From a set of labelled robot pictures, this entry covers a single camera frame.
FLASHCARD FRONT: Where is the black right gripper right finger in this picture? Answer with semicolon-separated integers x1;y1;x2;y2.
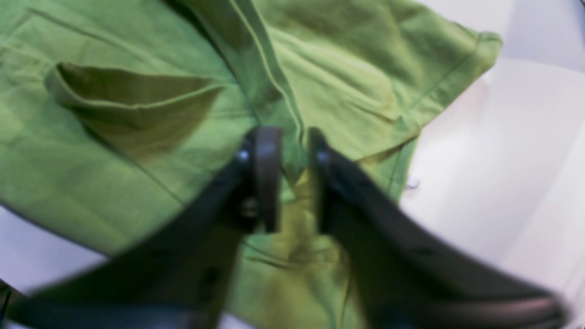
309;128;569;329

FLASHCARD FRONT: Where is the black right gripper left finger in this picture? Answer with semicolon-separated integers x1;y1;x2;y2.
8;127;282;329

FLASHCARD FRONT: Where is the green T-shirt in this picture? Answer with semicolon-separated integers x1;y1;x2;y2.
1;0;503;329

